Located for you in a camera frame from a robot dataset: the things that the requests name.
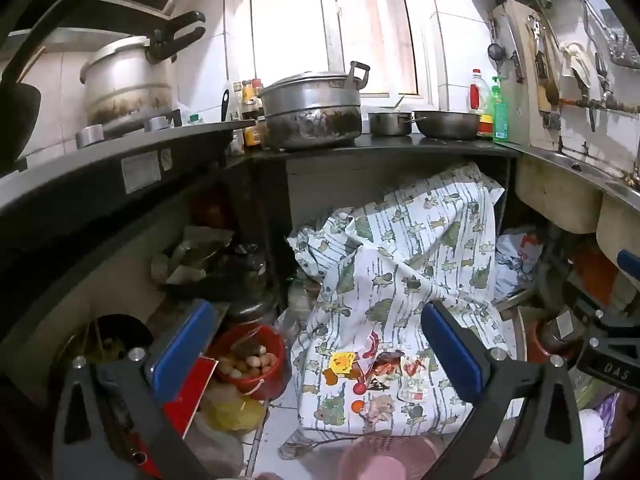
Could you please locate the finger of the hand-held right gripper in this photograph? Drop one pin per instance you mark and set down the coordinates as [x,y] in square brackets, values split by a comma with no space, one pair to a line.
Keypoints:
[582,300]
[629,262]

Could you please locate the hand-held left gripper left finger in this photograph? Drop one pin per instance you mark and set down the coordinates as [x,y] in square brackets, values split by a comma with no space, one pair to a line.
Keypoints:
[185,347]

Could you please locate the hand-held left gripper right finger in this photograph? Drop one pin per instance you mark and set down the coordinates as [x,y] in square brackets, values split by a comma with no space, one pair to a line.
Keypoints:
[450,350]

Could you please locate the white red snack wrapper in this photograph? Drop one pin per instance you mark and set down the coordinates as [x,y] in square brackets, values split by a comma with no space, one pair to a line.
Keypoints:
[413,377]

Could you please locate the orange brown snack packet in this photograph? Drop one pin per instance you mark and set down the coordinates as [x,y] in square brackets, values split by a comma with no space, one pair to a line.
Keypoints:
[386,370]

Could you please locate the red plastic wrapper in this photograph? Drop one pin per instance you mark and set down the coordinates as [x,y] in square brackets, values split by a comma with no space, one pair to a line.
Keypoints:
[371,346]

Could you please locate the red round cap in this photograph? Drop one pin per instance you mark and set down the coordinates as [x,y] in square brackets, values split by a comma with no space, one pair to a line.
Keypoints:
[359,388]

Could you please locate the yellow snack wrapper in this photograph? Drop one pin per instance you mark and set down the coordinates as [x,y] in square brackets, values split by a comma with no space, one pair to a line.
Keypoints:
[343,363]

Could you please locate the pink perforated plastic basket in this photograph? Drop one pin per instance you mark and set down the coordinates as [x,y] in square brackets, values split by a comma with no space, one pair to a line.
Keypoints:
[385,455]

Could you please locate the orange plastic container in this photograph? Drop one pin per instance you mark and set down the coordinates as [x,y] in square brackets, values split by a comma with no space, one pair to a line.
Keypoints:
[595,270]

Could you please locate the glass jar with white label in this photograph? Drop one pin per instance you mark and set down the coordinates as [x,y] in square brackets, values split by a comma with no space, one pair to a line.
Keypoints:
[565,327]

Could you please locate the red paper packet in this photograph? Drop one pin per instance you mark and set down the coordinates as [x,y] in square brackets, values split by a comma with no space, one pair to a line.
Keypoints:
[192,390]

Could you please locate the purple plastic bag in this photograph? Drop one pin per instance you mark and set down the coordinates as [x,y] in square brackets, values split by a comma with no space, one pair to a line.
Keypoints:
[607,410]

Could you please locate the pile of eggs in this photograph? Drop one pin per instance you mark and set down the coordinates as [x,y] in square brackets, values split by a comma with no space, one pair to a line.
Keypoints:
[247,362]

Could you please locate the red rimmed bowl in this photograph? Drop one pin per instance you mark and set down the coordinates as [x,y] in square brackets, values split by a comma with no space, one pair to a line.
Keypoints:
[532,345]

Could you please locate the white plastic bag red print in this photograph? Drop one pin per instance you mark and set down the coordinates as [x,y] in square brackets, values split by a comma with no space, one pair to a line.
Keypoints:
[517,260]

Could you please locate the yellow plastic bag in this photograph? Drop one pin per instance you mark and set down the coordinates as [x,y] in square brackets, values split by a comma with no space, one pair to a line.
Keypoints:
[232,412]

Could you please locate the crumpled grey plastic bag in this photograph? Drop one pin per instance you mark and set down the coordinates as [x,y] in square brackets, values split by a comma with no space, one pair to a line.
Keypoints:
[187,257]

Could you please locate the red plastic bucket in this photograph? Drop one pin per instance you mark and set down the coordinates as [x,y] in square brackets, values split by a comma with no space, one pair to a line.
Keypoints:
[265,390]

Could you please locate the dark lidded glass jar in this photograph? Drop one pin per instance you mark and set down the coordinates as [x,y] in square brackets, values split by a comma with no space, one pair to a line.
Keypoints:
[250,280]

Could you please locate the kitchen sink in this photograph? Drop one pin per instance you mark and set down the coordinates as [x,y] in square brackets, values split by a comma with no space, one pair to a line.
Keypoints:
[555,195]

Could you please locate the orange round cap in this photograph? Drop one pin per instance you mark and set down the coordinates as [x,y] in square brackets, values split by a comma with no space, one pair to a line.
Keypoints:
[357,406]

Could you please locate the translucent plastic bag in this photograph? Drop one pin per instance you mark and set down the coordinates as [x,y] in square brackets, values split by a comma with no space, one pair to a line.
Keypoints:
[215,452]

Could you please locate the cat printed white cloth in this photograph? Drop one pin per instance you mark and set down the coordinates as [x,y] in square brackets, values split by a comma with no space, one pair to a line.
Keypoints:
[400,240]

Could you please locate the metal water pipe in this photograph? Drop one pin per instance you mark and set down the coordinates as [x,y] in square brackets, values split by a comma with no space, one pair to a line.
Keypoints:
[610,105]

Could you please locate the wooden cutting board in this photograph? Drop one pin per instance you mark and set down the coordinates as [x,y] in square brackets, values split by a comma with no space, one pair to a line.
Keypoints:
[520,110]

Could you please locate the green dish soap bottle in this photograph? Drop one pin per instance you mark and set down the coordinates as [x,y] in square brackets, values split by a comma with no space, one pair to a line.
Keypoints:
[500,115]

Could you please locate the black gas stove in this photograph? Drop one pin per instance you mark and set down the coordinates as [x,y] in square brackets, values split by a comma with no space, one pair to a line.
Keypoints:
[75,180]

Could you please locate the white rag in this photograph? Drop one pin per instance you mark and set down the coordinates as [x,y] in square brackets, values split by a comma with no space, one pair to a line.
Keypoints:
[575,59]

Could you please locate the steel frying pan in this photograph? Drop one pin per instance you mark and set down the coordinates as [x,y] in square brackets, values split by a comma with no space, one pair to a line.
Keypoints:
[447,125]

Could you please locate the oil bottle with red cap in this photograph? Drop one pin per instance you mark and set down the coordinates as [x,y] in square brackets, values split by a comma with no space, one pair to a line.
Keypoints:
[480,97]

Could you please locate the yellow label seasoning jar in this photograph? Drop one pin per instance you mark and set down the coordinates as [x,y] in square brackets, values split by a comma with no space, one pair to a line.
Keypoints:
[251,135]

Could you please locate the small steel pot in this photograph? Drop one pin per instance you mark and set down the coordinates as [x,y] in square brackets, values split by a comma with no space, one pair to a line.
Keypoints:
[390,124]

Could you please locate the small round strainer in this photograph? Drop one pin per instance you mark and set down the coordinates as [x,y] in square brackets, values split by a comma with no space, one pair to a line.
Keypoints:
[495,51]

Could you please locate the aluminium steamer pot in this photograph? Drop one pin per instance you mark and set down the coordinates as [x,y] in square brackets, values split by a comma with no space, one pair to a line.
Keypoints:
[310,110]

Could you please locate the aluminium pressure cooker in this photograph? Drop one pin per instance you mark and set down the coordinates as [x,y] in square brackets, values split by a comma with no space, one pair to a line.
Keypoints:
[120,80]

